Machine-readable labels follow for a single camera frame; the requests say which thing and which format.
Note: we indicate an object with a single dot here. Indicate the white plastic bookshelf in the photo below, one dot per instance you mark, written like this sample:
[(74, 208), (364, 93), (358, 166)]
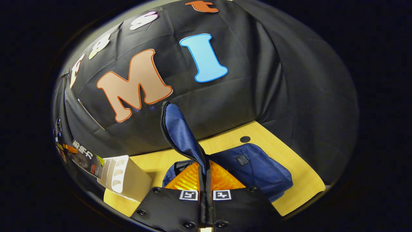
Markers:
[(132, 180)]

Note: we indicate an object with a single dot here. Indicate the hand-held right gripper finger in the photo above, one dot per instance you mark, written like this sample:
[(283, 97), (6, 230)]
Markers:
[(202, 183), (208, 183)]

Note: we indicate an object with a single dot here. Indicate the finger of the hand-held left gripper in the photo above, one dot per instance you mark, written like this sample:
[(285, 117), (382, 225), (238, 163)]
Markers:
[(70, 148)]

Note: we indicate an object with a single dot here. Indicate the blue schoolbag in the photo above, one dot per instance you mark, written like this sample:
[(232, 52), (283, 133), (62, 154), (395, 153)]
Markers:
[(257, 170)]

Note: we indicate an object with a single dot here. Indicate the black round desk grommet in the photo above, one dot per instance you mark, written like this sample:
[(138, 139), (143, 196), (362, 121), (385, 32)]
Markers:
[(245, 139)]

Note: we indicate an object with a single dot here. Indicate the black cover book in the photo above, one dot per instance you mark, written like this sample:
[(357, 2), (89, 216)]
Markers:
[(85, 159)]

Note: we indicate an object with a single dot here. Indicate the black backdrop cloth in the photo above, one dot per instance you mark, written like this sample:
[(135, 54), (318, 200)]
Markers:
[(273, 80)]

